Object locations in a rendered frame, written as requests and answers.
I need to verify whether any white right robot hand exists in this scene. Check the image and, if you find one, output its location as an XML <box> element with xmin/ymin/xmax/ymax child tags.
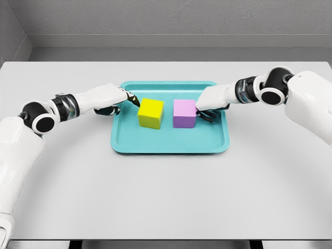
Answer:
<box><xmin>195</xmin><ymin>84</ymin><xmax>230</xmax><ymax>123</ymax></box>

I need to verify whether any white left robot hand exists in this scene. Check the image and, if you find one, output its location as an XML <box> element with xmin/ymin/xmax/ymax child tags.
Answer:
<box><xmin>93</xmin><ymin>83</ymin><xmax>141</xmax><ymax>116</ymax></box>

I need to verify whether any pink cube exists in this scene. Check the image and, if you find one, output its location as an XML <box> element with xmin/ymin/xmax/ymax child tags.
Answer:
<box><xmin>172</xmin><ymin>99</ymin><xmax>197</xmax><ymax>129</ymax></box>

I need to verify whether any yellow cube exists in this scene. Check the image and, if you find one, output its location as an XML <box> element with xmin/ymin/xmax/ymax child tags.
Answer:
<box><xmin>137</xmin><ymin>98</ymin><xmax>165</xmax><ymax>130</ymax></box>

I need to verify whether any teal tray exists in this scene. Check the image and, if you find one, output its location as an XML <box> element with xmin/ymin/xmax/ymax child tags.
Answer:
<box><xmin>110</xmin><ymin>80</ymin><xmax>231</xmax><ymax>155</ymax></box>

